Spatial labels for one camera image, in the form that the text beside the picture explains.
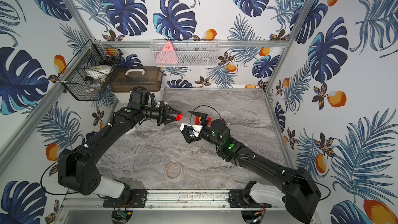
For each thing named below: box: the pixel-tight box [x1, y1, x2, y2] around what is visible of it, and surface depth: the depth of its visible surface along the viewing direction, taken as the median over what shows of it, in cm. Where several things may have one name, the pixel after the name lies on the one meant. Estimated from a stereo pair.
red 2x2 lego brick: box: [176, 112, 184, 122], surface depth 75 cm
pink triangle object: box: [154, 40, 179, 65], surface depth 92 cm
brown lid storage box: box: [108, 65, 163, 93], surface depth 105 cm
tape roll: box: [165, 162, 183, 179], surface depth 85 cm
